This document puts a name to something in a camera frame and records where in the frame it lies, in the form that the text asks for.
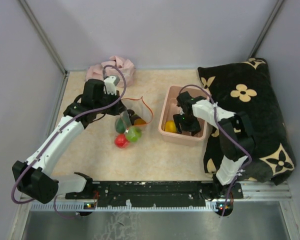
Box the dark green avocado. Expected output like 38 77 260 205
114 118 126 134

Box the small red apple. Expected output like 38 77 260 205
114 133 130 149

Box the yellow pear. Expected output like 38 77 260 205
164 120 177 134

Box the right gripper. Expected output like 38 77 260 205
173 112 201 137

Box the brown kiwi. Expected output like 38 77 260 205
133 118 147 126

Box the pink crumpled cloth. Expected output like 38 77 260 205
85 55 136 88

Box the right metal frame post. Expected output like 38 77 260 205
248 0 285 59

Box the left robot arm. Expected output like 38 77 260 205
11 75 126 204

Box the black floral cushion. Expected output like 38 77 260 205
197 57 297 186

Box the pink plastic bin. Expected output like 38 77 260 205
158 85 208 147

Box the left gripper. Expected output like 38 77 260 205
94 89 127 116

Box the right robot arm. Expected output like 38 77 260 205
173 91 256 198

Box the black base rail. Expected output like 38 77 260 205
65 180 229 208

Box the metal frame post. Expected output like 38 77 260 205
16 0 67 75
248 0 285 59

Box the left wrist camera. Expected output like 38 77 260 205
103 75 120 95

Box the dark plum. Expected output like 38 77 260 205
127 109 141 125

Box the green apple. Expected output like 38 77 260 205
125 126 142 143

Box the clear zip top bag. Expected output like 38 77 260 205
114 96 155 148

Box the left metal frame post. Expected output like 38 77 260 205
16 0 67 75

